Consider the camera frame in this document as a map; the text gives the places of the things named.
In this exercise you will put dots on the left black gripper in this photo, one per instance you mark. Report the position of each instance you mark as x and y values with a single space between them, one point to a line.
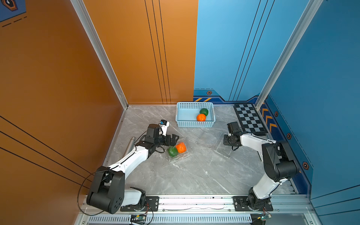
173 140

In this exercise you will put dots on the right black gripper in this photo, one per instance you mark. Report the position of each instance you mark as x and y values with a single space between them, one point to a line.
225 142

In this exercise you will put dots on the orange fruit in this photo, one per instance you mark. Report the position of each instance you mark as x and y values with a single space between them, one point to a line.
181 147
201 117

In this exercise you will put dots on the green orange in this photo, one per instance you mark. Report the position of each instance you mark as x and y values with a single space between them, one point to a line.
204 111
172 151

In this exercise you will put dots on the clear plastic clamshell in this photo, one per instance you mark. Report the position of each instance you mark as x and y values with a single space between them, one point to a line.
182 156
221 149

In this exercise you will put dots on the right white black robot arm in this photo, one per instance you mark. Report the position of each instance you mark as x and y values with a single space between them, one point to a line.
278 159

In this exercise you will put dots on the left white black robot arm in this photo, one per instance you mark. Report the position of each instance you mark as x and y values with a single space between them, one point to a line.
107 192

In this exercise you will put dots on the black white checkerboard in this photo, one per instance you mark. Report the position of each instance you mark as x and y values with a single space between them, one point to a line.
249 119

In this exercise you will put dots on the light blue plastic basket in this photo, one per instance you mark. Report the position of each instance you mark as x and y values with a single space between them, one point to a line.
186 114

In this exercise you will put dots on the grey metal cylinder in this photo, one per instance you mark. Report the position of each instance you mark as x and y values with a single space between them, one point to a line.
130 146

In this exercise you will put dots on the right green circuit board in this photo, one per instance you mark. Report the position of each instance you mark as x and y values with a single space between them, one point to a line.
265 217

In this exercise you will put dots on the green circuit board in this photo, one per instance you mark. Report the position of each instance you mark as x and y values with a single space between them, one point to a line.
138 219
265 217

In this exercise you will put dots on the left green circuit board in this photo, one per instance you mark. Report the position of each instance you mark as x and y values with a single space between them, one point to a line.
138 219

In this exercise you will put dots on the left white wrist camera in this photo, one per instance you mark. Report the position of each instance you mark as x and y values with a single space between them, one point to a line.
163 127

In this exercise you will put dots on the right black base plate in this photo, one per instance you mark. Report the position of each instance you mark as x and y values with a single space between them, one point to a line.
240 203

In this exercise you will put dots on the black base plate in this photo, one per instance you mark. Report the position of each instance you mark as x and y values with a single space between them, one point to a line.
240 203
149 203

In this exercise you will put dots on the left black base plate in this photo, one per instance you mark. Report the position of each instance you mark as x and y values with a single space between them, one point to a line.
149 203

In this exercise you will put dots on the aluminium front rail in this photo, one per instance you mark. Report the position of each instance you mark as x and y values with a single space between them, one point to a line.
225 204

